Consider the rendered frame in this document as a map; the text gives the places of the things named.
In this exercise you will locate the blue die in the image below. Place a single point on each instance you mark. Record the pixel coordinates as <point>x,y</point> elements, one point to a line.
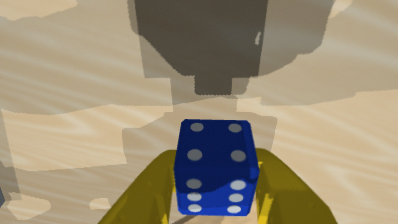
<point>216,167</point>

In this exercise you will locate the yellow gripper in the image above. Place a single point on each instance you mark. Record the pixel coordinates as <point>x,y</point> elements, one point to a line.
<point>282,197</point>

